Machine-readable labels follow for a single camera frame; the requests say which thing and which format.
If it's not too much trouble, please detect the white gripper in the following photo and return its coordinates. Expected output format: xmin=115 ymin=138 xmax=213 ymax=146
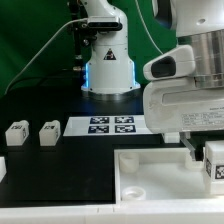
xmin=143 ymin=78 xmax=224 ymax=161

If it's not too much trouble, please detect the white square tabletop tray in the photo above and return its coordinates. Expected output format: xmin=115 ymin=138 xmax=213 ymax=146
xmin=114 ymin=148 xmax=224 ymax=202

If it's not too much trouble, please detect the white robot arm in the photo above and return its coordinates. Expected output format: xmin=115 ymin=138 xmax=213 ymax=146
xmin=80 ymin=0 xmax=224 ymax=160

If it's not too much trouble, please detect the white tag sheet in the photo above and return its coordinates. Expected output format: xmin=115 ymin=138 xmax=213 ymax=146
xmin=64 ymin=115 xmax=150 ymax=137

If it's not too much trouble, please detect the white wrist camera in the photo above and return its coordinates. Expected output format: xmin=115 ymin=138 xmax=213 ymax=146
xmin=143 ymin=45 xmax=196 ymax=81

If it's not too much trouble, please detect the white front rail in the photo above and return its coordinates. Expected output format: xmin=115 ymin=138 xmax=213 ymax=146
xmin=0 ymin=200 xmax=224 ymax=224

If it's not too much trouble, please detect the white cable right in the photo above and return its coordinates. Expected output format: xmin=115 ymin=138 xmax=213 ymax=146
xmin=134 ymin=0 xmax=164 ymax=56

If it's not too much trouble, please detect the white cable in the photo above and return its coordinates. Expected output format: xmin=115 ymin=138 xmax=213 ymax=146
xmin=134 ymin=0 xmax=164 ymax=56
xmin=3 ymin=18 xmax=88 ymax=98

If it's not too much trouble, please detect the black base camera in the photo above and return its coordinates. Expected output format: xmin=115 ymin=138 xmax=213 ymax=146
xmin=87 ymin=16 xmax=122 ymax=31

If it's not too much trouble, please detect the white cable left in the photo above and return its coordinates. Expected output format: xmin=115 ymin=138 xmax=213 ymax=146
xmin=3 ymin=18 xmax=88 ymax=98

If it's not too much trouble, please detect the white obstacle left wall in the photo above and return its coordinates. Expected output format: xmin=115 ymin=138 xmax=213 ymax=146
xmin=0 ymin=157 xmax=7 ymax=182

